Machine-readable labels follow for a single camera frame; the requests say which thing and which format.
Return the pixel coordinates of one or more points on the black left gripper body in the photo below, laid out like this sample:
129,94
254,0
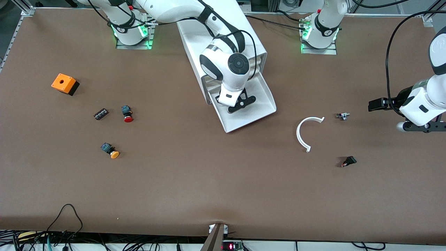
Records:
400,99

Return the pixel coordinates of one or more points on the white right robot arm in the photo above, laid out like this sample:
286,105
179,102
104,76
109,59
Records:
174,8

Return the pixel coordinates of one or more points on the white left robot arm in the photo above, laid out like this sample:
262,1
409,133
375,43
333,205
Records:
425,101

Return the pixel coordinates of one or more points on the white drawer cabinet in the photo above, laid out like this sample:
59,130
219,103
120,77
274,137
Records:
193,42

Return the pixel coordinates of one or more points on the red push button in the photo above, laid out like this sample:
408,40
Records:
127,113

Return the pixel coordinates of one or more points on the orange push button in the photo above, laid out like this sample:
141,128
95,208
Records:
113,153

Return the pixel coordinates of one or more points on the white curved plastic arc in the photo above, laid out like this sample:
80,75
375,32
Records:
298,134

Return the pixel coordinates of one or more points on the small black terminal block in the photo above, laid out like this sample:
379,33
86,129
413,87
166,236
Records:
101,114

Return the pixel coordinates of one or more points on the device with red display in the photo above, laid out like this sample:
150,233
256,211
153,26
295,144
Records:
232,246

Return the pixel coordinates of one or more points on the small metal toggle switch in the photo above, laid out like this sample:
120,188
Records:
343,116

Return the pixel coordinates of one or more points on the small black rocker switch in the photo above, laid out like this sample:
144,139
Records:
350,160

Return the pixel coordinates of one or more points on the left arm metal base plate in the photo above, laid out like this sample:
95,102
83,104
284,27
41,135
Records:
320,51

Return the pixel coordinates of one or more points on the aluminium frame profile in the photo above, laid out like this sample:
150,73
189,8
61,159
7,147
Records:
26,10
428,16

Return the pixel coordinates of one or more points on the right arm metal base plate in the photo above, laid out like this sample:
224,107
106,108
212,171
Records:
132,47

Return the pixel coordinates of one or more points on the small metal bracket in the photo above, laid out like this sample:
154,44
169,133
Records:
225,229

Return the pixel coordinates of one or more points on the orange button enclosure box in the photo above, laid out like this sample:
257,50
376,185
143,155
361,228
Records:
62,83

